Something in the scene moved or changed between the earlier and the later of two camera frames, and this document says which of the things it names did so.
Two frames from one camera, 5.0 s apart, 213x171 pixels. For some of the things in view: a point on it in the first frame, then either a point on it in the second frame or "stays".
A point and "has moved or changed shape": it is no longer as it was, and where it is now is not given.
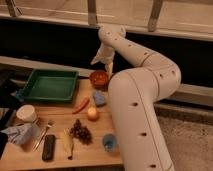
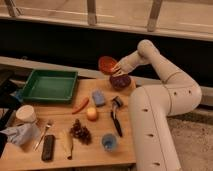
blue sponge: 99,98 stays
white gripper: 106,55 → 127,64
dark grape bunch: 81,132 stays
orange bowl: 99,79 has moved or changed shape
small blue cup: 109,142 stays
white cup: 26,113 stays
